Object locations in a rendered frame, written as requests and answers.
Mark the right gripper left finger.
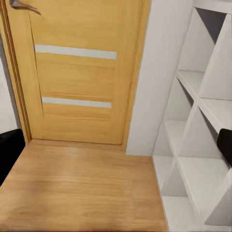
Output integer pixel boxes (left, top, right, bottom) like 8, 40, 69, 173
0, 129, 25, 187

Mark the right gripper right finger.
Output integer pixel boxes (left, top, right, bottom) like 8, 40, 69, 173
217, 128, 232, 167

